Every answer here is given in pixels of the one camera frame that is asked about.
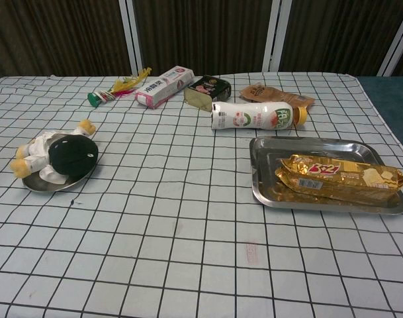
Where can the plush doll black head white coat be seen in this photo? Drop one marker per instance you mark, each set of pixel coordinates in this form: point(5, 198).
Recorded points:
point(72, 155)

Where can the gold biscuit packet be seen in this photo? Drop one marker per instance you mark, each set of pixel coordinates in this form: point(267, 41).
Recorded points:
point(337, 179)

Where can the clear packet with dried leaf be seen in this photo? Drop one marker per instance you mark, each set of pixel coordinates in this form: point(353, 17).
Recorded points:
point(196, 97)

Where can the white yogurt drink bottle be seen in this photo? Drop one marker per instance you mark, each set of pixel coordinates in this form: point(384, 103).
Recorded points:
point(247, 116)

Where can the rectangular stainless steel tray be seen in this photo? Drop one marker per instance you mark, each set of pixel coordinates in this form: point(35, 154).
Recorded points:
point(270, 145)

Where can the black rectangular tin box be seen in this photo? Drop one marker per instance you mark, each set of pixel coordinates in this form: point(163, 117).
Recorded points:
point(211, 86)

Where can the white black grid tablecloth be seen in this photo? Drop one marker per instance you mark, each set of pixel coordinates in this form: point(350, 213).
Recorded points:
point(188, 232)

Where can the pink white toothpaste box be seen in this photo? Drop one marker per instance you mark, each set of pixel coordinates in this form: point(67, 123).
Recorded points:
point(161, 87)

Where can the brown paper pouch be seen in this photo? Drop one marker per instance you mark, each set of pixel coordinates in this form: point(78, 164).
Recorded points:
point(264, 92)

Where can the feather shuttlecock green base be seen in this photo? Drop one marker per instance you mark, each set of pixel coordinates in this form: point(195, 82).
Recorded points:
point(95, 98)

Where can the round stainless steel plate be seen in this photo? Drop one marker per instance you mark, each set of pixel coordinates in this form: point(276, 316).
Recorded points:
point(39, 186)

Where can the white partition frame post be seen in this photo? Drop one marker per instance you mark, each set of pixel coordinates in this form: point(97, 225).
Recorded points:
point(276, 33)
point(133, 36)
point(394, 46)

